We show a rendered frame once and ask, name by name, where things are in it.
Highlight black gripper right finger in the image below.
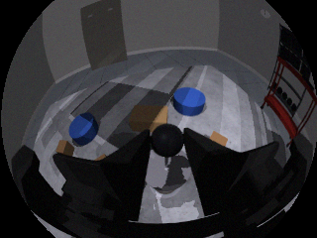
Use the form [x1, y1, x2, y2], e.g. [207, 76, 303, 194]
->
[182, 127, 278, 217]

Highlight glass french press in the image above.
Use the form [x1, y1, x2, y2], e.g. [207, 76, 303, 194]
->
[146, 123, 191, 198]

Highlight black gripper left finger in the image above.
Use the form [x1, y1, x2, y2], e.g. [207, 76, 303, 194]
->
[53, 128, 151, 222]

